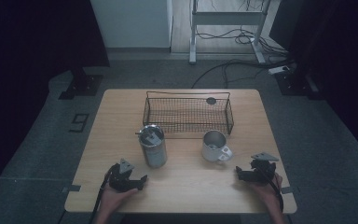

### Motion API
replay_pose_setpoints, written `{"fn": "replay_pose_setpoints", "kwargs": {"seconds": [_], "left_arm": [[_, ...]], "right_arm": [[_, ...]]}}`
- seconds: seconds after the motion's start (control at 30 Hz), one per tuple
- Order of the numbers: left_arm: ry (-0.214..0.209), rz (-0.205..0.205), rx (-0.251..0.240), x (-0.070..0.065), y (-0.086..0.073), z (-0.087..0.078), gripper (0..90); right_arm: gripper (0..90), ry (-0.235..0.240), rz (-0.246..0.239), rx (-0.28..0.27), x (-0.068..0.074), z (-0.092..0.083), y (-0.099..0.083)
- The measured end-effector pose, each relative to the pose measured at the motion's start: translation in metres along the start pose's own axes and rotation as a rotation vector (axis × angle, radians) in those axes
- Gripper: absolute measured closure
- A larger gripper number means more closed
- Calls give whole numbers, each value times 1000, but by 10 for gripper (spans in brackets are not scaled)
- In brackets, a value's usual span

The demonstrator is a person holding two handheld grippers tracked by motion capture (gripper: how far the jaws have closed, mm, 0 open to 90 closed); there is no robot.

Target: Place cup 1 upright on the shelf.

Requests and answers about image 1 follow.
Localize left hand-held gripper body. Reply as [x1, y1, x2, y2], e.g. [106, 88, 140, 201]
[107, 158, 142, 193]

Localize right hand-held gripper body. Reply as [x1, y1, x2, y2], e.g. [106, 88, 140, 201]
[241, 151, 280, 188]

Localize steel tumbler with lid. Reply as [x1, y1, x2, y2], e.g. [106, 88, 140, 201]
[135, 124, 169, 169]

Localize white mug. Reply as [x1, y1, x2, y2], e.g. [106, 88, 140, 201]
[200, 129, 234, 163]

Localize black wire mesh basket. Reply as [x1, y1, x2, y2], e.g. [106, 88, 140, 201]
[142, 91, 235, 136]

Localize person's right hand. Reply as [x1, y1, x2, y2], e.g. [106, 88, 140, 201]
[249, 173, 284, 210]

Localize person's left hand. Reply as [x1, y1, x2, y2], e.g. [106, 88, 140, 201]
[100, 180, 139, 216]

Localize black stand base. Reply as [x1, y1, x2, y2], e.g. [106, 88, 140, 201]
[273, 63, 324, 101]
[58, 66, 104, 101]

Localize white power strip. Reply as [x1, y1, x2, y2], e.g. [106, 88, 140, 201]
[268, 64, 291, 76]

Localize dark curtain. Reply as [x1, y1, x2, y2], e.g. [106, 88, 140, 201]
[268, 0, 358, 166]
[0, 0, 111, 206]

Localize white cabinet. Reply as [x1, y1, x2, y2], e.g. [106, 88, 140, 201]
[89, 0, 174, 49]

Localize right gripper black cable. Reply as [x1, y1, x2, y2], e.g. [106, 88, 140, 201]
[255, 166, 285, 213]

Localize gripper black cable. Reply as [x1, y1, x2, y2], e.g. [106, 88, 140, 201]
[88, 162, 120, 224]
[255, 166, 285, 213]

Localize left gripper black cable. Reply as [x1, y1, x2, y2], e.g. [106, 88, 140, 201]
[88, 162, 120, 224]

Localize black floor cables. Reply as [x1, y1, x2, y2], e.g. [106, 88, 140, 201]
[191, 26, 296, 90]

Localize white metal desk frame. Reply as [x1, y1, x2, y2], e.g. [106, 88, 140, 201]
[188, 0, 282, 65]

